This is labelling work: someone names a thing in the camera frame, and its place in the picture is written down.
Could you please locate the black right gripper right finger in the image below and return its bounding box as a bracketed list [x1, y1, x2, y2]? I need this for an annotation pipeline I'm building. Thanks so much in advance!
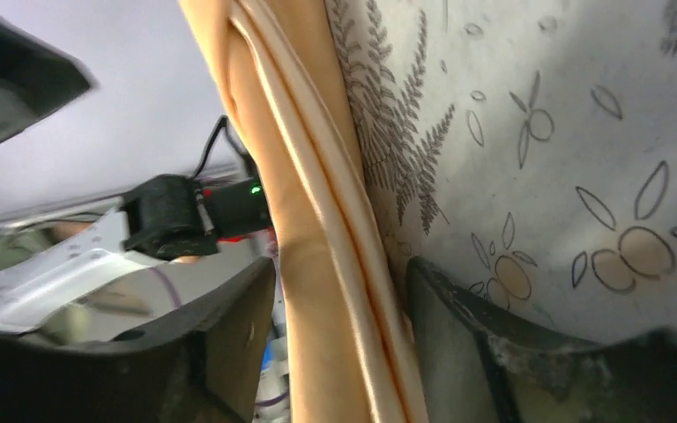
[405, 257, 677, 422]

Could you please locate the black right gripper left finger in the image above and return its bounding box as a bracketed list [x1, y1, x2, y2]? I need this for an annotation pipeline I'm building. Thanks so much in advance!
[0, 257, 275, 423]

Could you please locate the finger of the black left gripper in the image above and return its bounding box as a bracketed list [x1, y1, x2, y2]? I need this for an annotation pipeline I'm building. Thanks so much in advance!
[0, 17, 94, 144]

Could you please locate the peach satin napkin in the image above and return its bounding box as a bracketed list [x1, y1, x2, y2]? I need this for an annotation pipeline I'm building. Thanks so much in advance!
[181, 0, 428, 422]

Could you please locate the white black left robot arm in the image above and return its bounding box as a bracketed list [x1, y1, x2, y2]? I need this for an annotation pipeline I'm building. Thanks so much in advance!
[0, 19, 271, 337]

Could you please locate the floral patterned table mat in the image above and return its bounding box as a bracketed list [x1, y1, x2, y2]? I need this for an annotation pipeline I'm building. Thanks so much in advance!
[326, 0, 677, 343]

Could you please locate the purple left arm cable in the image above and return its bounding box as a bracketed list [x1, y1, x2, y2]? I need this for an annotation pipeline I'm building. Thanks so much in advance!
[151, 265, 291, 410]

